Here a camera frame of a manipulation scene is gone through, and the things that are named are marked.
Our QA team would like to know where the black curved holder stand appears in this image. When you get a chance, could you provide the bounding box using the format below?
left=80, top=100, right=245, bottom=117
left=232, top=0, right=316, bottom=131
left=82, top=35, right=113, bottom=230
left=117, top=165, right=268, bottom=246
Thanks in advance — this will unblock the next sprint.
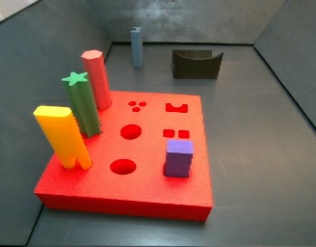
left=172, top=49, right=224, bottom=79

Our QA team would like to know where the blue arch block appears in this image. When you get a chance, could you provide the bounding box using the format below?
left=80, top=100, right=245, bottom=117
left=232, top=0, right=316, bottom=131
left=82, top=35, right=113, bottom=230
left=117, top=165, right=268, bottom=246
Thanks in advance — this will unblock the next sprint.
left=131, top=27, right=143, bottom=68

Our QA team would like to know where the green star peg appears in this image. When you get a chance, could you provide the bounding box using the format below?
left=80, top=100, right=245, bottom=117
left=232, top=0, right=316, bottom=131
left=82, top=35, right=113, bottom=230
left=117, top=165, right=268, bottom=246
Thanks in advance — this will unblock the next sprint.
left=61, top=71, right=101, bottom=138

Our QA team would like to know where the pink octagonal peg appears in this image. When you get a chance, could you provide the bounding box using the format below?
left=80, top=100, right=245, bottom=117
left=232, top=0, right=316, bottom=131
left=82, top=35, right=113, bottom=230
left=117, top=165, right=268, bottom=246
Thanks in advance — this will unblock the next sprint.
left=81, top=50, right=112, bottom=110

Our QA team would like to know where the yellow arch-bottom block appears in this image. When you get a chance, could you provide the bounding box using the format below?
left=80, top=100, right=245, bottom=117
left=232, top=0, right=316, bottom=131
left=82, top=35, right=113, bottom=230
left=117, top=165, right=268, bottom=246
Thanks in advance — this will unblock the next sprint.
left=33, top=105, right=92, bottom=170

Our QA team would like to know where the purple square block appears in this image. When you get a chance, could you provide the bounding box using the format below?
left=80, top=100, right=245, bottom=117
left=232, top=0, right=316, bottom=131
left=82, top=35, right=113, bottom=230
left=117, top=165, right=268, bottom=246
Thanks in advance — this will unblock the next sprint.
left=164, top=139, right=193, bottom=178

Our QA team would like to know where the red shape sorter board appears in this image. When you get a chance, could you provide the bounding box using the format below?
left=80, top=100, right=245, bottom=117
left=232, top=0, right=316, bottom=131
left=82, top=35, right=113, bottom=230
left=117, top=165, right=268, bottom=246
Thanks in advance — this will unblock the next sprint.
left=34, top=91, right=213, bottom=221

